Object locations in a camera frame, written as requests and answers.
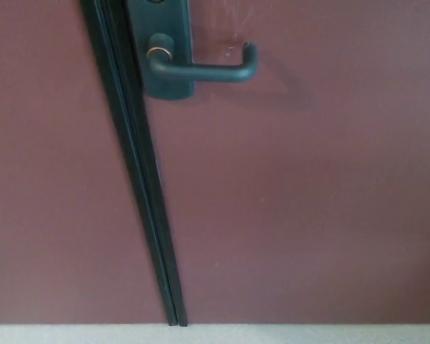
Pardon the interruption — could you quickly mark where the maroon door leaf without handle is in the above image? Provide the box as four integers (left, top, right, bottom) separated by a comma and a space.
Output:
0, 0, 169, 326

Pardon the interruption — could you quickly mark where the maroon door leaf with handle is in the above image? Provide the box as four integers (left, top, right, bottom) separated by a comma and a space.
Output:
128, 0, 430, 328

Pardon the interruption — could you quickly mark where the black lever door handle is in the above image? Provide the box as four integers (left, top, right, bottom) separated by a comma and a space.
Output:
145, 32, 259, 85

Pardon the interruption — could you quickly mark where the black door edge strip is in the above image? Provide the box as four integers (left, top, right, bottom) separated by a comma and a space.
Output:
79, 0, 179, 327
100, 0, 190, 328

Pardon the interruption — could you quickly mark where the black door handle backplate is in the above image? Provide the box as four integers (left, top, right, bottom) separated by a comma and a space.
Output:
125, 0, 196, 101

